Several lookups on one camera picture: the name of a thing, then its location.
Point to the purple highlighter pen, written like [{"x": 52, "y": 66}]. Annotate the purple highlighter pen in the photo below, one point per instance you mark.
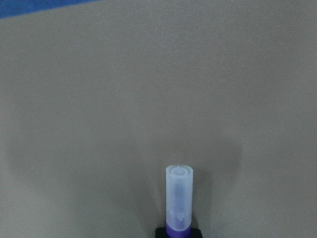
[{"x": 179, "y": 196}]

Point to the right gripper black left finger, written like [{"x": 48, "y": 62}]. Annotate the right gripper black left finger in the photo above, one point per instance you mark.
[{"x": 160, "y": 232}]

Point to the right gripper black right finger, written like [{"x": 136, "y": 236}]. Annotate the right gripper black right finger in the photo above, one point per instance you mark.
[{"x": 195, "y": 233}]

